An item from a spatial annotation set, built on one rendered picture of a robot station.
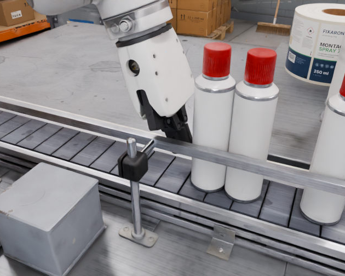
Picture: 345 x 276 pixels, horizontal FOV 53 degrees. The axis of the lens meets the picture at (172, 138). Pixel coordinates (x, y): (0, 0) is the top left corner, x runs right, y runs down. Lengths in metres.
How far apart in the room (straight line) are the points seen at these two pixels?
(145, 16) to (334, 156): 0.26
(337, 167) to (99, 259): 0.32
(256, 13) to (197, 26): 1.48
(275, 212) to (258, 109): 0.15
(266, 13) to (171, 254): 4.77
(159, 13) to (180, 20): 3.53
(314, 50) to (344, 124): 0.48
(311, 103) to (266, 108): 0.39
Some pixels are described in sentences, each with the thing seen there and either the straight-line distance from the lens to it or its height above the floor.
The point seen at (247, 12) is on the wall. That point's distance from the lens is 5.22.
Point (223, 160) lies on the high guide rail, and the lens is 0.44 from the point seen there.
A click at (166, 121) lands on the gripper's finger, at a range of 0.45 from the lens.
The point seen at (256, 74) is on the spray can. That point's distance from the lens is 0.40.
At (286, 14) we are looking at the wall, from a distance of 5.06.
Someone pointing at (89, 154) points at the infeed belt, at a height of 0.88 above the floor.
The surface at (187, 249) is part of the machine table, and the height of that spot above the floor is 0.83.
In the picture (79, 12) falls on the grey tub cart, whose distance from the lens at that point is 2.70.
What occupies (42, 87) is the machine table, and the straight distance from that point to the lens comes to 0.99.
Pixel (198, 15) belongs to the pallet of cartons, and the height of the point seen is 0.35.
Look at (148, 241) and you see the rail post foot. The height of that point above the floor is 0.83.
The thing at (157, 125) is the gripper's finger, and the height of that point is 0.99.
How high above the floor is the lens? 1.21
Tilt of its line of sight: 32 degrees down
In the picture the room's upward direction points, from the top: straight up
